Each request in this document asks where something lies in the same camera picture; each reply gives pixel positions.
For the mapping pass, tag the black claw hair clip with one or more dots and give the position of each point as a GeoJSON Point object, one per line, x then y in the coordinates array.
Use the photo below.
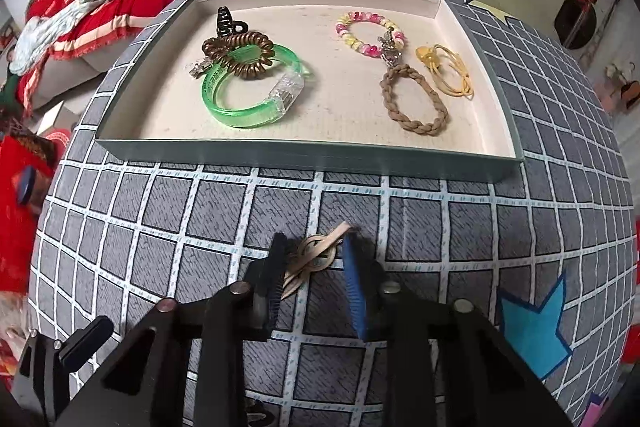
{"type": "Point", "coordinates": [227, 26]}

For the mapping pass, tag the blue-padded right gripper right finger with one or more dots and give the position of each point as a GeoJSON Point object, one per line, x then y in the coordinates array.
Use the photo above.
{"type": "Point", "coordinates": [447, 365]}

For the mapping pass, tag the white washing machine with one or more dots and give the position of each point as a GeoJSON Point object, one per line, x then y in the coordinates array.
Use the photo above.
{"type": "Point", "coordinates": [580, 25]}

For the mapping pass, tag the grey checked tablecloth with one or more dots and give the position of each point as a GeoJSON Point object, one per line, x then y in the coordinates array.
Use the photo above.
{"type": "Point", "coordinates": [115, 236]}

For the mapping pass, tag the grey knitted garment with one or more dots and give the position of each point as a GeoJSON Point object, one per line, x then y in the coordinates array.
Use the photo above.
{"type": "Point", "coordinates": [40, 33]}

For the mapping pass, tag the silver rhinestone hair clip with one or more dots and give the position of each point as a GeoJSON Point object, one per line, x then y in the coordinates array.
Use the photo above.
{"type": "Point", "coordinates": [200, 67]}

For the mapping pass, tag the green jewelry tray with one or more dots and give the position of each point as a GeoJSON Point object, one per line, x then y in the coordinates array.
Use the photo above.
{"type": "Point", "coordinates": [338, 123]}

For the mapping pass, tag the green translucent bangle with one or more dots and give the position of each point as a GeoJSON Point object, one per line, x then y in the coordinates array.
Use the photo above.
{"type": "Point", "coordinates": [244, 104]}

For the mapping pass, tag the pink rocking horse toy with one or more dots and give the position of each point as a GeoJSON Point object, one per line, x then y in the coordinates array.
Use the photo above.
{"type": "Point", "coordinates": [617, 93]}

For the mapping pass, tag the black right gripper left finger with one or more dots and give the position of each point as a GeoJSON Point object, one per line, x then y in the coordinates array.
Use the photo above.
{"type": "Point", "coordinates": [143, 381]}

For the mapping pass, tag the red gift box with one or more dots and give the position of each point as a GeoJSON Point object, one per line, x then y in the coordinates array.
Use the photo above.
{"type": "Point", "coordinates": [19, 222]}

